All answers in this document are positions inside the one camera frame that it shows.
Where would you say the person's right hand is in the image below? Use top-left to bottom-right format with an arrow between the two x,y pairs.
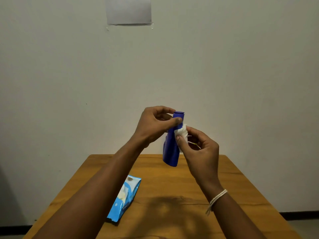
175,126 -> 224,201

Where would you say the person's left hand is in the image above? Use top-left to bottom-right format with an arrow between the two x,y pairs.
132,106 -> 183,148

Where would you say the white wet wipe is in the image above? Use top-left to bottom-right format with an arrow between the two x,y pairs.
174,124 -> 189,153

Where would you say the blue wet wipes packet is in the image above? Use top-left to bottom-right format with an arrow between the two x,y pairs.
107,175 -> 142,223

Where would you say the person's left forearm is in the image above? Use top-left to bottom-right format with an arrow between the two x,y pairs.
32,139 -> 148,239

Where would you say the wooden table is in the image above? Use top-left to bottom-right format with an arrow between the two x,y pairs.
22,154 -> 302,239

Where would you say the white paper sheet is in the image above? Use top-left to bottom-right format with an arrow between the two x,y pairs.
105,0 -> 152,26

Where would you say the white string bracelet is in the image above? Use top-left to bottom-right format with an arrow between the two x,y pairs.
205,189 -> 228,216

